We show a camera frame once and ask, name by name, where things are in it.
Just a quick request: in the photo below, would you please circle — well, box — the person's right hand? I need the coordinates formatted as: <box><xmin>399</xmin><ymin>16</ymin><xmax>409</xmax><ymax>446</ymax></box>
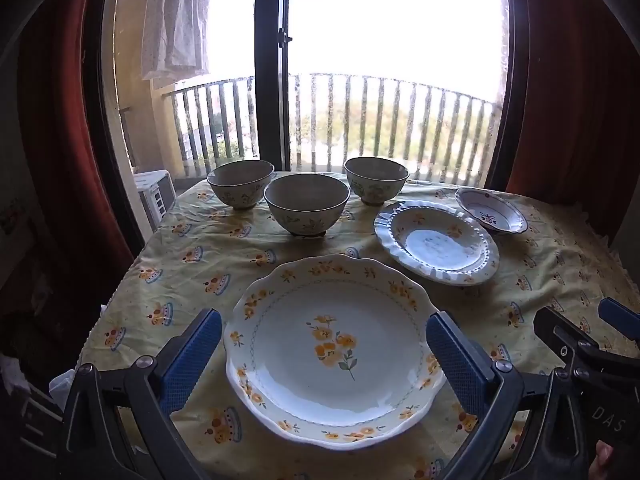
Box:
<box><xmin>590</xmin><ymin>440</ymin><xmax>621</xmax><ymax>480</ymax></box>

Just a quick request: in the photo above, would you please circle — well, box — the yellow printed tablecloth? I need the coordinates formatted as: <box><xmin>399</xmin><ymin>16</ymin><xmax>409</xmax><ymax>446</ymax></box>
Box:
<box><xmin>75</xmin><ymin>170</ymin><xmax>640</xmax><ymax>480</ymax></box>

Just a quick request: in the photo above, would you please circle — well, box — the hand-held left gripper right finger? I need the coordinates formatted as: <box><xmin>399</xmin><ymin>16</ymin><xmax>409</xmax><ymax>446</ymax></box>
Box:
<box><xmin>425</xmin><ymin>311</ymin><xmax>590</xmax><ymax>480</ymax></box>

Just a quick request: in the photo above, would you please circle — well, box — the large yellow floral plate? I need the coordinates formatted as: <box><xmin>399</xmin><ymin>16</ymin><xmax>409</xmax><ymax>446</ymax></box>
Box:
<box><xmin>222</xmin><ymin>254</ymin><xmax>447</xmax><ymax>451</ymax></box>

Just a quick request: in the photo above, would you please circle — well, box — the white ruffled plate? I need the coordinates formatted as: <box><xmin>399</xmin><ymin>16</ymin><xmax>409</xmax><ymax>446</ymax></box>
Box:
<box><xmin>374</xmin><ymin>200</ymin><xmax>501</xmax><ymax>287</ymax></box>

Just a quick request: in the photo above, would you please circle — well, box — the dark window frame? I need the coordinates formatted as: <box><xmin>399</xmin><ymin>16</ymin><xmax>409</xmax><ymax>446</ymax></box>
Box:
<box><xmin>82</xmin><ymin>0</ymin><xmax>526</xmax><ymax>241</ymax></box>

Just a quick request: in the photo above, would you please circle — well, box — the small red-rimmed dish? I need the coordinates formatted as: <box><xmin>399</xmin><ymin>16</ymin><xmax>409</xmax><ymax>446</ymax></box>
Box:
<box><xmin>455</xmin><ymin>186</ymin><xmax>529</xmax><ymax>235</ymax></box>

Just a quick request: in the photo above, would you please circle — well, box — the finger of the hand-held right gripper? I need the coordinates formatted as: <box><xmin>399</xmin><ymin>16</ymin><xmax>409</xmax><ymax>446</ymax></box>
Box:
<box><xmin>598</xmin><ymin>297</ymin><xmax>640</xmax><ymax>346</ymax></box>
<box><xmin>534</xmin><ymin>306</ymin><xmax>606</xmax><ymax>376</ymax></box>

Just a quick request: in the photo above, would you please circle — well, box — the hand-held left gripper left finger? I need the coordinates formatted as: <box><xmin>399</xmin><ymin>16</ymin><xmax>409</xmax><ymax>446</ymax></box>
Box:
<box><xmin>57</xmin><ymin>307</ymin><xmax>223</xmax><ymax>480</ymax></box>

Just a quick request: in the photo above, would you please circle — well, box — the floral ceramic bowl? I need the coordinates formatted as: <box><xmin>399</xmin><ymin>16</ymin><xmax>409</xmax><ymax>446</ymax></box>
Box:
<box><xmin>263</xmin><ymin>174</ymin><xmax>351</xmax><ymax>237</ymax></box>
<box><xmin>206</xmin><ymin>160</ymin><xmax>276</xmax><ymax>209</ymax></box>
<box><xmin>344</xmin><ymin>156</ymin><xmax>410</xmax><ymax>206</ymax></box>

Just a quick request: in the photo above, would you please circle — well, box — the white hanging cloth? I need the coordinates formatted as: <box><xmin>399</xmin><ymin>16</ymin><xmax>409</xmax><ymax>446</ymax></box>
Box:
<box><xmin>140</xmin><ymin>0</ymin><xmax>211</xmax><ymax>91</ymax></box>

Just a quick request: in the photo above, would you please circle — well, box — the balcony railing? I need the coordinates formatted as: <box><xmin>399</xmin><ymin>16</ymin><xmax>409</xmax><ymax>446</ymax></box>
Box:
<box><xmin>162</xmin><ymin>72</ymin><xmax>501</xmax><ymax>188</ymax></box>

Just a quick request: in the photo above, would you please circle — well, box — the white appliance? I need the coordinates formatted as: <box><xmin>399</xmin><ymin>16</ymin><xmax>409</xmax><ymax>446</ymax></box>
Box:
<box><xmin>132</xmin><ymin>170</ymin><xmax>177</xmax><ymax>231</ymax></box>

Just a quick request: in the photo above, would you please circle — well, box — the red curtain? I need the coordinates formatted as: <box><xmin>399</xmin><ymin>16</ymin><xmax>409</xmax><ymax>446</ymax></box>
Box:
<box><xmin>15</xmin><ymin>0</ymin><xmax>146</xmax><ymax>361</ymax></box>
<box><xmin>505</xmin><ymin>0</ymin><xmax>640</xmax><ymax>241</ymax></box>

